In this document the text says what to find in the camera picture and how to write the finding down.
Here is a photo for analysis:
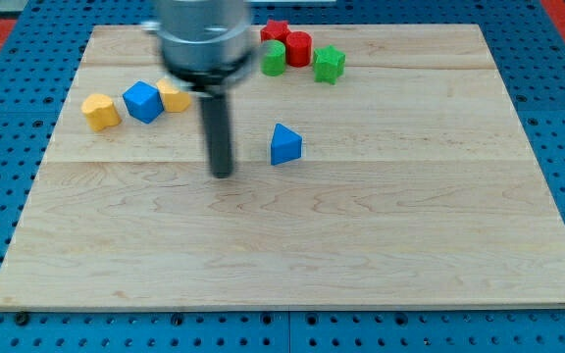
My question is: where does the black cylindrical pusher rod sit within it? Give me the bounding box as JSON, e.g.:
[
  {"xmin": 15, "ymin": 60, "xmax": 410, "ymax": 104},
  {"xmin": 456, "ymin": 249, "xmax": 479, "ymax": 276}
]
[{"xmin": 199, "ymin": 93, "xmax": 233, "ymax": 178}]

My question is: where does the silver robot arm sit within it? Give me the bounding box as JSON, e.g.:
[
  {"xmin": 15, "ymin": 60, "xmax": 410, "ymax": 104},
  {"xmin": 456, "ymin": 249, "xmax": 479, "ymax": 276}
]
[{"xmin": 141, "ymin": 0, "xmax": 260, "ymax": 178}]

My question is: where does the yellow heart block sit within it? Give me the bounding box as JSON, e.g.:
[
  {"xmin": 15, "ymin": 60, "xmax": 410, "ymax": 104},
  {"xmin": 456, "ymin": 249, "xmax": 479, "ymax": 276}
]
[{"xmin": 80, "ymin": 93, "xmax": 122, "ymax": 131}]

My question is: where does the yellow pentagon block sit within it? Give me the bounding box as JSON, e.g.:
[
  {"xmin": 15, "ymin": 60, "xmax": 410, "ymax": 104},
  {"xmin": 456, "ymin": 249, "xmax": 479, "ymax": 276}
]
[{"xmin": 156, "ymin": 78, "xmax": 191, "ymax": 113}]

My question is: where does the blue cube block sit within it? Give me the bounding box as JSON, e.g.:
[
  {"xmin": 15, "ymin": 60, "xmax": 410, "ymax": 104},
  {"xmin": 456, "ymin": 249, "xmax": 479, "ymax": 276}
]
[{"xmin": 122, "ymin": 81, "xmax": 164, "ymax": 124}]

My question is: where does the green cylinder block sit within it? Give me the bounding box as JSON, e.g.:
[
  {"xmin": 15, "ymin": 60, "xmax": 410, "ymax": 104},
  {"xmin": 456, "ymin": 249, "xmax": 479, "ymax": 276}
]
[{"xmin": 261, "ymin": 40, "xmax": 286, "ymax": 76}]

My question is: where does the blue triangle block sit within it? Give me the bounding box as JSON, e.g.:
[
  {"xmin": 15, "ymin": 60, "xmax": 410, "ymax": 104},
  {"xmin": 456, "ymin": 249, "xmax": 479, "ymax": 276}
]
[{"xmin": 270, "ymin": 124, "xmax": 303, "ymax": 165}]

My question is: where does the red star block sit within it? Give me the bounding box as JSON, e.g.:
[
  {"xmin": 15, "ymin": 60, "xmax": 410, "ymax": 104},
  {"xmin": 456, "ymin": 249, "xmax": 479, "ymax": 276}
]
[{"xmin": 260, "ymin": 20, "xmax": 290, "ymax": 43}]

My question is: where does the red cylinder block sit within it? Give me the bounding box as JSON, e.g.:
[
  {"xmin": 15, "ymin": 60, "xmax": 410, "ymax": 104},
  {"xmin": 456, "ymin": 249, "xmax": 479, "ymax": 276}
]
[{"xmin": 284, "ymin": 31, "xmax": 312, "ymax": 68}]

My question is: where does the green star block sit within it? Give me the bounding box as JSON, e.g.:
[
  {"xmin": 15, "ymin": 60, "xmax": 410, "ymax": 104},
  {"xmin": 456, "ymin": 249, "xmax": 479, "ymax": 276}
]
[{"xmin": 313, "ymin": 45, "xmax": 346, "ymax": 84}]

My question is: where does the wooden board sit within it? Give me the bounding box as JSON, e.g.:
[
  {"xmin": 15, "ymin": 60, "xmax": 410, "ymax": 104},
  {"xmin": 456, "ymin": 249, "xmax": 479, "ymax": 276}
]
[{"xmin": 0, "ymin": 25, "xmax": 565, "ymax": 312}]

